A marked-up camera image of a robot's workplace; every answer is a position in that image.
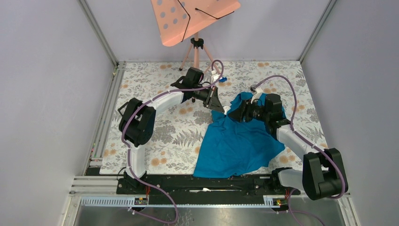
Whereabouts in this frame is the round white pin badge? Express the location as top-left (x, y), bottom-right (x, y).
top-left (223, 105), bottom-right (231, 115)

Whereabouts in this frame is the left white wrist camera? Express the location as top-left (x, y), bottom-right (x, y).
top-left (209, 70), bottom-right (223, 86)

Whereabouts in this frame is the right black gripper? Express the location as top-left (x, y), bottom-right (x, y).
top-left (228, 97), bottom-right (270, 123)

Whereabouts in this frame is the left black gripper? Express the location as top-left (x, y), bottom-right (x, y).
top-left (192, 85), bottom-right (224, 113)

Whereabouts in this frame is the pink music stand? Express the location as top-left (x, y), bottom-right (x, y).
top-left (151, 0), bottom-right (241, 70)

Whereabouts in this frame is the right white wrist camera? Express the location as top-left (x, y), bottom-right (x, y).
top-left (249, 86), bottom-right (263, 103)

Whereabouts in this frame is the blue t-shirt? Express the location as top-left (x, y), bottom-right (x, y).
top-left (193, 110), bottom-right (285, 178)

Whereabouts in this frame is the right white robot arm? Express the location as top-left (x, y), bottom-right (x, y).
top-left (228, 94), bottom-right (348, 200)

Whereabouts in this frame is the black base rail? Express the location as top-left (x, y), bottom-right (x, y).
top-left (116, 173), bottom-right (293, 206)

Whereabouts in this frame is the floral patterned table mat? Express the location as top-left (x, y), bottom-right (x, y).
top-left (100, 61), bottom-right (327, 174)

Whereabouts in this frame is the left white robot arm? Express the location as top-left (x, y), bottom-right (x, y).
top-left (118, 67), bottom-right (230, 194)

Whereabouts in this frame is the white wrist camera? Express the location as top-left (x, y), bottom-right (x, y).
top-left (249, 86), bottom-right (263, 103)
top-left (209, 70), bottom-right (223, 86)

